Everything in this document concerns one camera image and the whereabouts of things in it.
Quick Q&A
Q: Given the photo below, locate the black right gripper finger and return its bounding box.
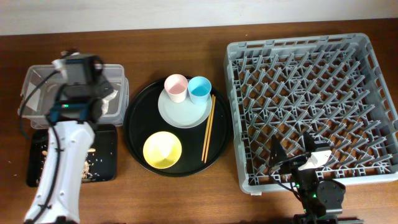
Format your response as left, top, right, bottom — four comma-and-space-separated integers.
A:
303, 131, 319, 152
269, 135, 287, 167

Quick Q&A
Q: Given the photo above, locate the wooden chopstick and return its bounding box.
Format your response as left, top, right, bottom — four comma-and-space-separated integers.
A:
201, 95, 214, 162
204, 95, 216, 164

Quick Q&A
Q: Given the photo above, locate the yellow bowl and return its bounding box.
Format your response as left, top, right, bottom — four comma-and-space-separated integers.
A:
142, 131, 182, 169

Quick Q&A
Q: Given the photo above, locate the pink plastic cup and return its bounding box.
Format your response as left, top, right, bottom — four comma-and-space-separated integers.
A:
164, 74, 188, 103

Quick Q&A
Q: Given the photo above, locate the blue plastic cup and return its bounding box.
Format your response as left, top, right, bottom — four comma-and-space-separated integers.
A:
188, 77, 212, 105

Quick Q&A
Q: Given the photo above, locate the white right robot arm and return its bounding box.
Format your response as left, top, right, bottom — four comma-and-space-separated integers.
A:
267, 132, 364, 224

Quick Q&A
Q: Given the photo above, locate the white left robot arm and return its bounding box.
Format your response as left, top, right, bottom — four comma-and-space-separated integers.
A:
24, 75, 113, 223

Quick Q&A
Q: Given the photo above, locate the grey plastic dishwasher rack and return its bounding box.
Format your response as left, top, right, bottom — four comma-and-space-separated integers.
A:
224, 33, 397, 195

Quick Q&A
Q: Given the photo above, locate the black rectangular waste tray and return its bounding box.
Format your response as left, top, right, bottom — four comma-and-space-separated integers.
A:
26, 124, 118, 187

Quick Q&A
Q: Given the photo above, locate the clear plastic bin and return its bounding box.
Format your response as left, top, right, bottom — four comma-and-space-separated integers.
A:
21, 64, 129, 129

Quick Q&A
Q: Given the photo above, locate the round black tray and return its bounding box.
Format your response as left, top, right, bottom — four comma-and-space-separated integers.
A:
123, 78, 233, 177

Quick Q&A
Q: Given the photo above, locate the food scraps pile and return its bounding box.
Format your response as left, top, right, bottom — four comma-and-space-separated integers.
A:
40, 148, 96, 182

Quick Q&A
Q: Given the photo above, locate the light grey plate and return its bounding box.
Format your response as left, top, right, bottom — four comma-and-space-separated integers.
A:
158, 89, 212, 129

